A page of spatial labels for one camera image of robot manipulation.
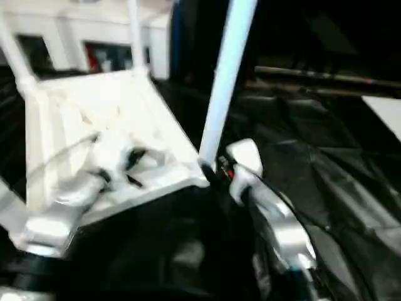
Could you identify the white plastic table top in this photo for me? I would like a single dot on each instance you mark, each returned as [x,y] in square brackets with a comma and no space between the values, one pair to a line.
[94,119]

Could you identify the white plastic table leg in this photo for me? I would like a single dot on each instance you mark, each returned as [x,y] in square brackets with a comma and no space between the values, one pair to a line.
[11,200]
[15,47]
[225,78]
[137,37]

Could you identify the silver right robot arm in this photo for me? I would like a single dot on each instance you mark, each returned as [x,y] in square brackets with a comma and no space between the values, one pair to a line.
[282,219]

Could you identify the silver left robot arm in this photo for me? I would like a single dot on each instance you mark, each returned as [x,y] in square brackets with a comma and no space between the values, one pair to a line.
[59,213]

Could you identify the black plastic mat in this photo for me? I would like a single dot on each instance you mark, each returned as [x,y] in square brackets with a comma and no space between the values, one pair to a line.
[313,172]

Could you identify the red package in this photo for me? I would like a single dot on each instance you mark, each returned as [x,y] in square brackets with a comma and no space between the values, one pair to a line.
[91,58]

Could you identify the dark metal rod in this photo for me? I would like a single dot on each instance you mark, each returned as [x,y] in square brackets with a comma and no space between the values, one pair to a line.
[329,78]

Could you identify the white glass-door cabinet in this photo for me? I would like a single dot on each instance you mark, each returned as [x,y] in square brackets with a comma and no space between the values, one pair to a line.
[78,22]

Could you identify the white flat board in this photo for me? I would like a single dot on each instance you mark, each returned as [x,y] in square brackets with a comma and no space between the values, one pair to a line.
[385,116]

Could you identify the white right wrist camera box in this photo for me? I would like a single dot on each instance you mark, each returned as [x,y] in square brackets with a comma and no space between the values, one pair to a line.
[246,156]

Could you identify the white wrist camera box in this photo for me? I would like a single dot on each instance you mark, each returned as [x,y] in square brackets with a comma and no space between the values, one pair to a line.
[246,156]
[109,153]

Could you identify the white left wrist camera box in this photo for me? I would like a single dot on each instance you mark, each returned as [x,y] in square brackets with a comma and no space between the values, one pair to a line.
[109,153]

